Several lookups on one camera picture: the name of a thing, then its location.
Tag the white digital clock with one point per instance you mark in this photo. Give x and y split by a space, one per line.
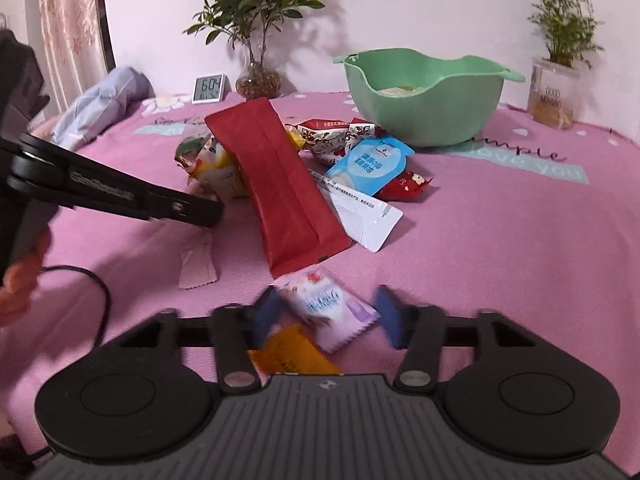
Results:
209 89

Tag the blue round-top snack pouch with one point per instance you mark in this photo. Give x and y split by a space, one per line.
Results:
371 164

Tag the red white patterned snack bag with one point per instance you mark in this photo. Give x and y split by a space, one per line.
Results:
331 140

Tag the thin-leaf plant in glass jar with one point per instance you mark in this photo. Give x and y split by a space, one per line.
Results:
567 28

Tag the pink curtain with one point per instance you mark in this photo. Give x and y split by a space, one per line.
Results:
74 47

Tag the small red candy packet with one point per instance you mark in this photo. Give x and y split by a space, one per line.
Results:
406 187

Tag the long red snack pack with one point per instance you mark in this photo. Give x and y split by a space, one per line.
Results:
299 228

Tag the blue grey folded cloth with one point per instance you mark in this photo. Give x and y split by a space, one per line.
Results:
100 107

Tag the orange snack packet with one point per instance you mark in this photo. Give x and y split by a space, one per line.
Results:
288 350

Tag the person's hand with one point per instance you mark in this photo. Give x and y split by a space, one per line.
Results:
20 281

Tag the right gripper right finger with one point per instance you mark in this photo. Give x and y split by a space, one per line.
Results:
422 332

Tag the broadleaf plant in glass vase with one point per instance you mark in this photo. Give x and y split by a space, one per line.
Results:
246 24

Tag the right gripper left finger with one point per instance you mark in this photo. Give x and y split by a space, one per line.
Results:
233 331

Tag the yellow green snack bag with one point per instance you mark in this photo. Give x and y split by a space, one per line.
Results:
207 163

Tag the pink white candy packet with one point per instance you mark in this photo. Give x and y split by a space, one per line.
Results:
334 314

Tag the white sachet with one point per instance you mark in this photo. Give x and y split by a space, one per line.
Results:
365 219

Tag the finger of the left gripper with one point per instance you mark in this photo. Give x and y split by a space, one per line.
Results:
45 171

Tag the green plastic bowl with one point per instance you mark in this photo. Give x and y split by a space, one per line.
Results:
425 102

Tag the pale pink wrapper piece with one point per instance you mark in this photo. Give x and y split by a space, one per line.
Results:
197 264

